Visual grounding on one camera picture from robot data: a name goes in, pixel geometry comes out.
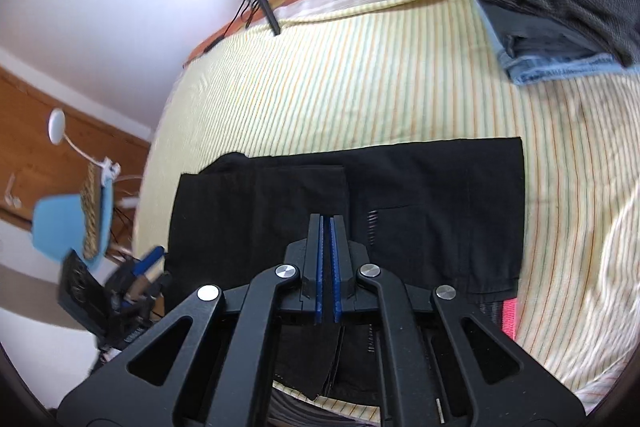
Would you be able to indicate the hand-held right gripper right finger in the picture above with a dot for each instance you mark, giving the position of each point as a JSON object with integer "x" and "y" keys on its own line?
{"x": 335, "y": 277}

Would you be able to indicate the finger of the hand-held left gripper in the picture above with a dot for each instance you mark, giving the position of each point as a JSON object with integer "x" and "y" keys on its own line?
{"x": 149, "y": 261}

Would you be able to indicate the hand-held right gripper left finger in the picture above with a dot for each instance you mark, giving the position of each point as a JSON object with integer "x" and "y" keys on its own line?
{"x": 320, "y": 277}

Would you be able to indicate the black pants with pink trim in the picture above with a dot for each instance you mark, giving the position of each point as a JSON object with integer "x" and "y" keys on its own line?
{"x": 425, "y": 207}

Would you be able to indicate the folded dark grey pants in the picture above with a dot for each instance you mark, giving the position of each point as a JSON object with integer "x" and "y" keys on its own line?
{"x": 530, "y": 32}

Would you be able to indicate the woven straw mat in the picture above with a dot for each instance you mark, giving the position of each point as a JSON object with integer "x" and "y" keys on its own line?
{"x": 92, "y": 212}

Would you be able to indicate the light blue chair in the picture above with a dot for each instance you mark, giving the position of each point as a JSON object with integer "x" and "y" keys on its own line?
{"x": 55, "y": 222}

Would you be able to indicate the yellow striped sheet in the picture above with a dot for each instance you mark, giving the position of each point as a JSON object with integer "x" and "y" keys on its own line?
{"x": 350, "y": 82}

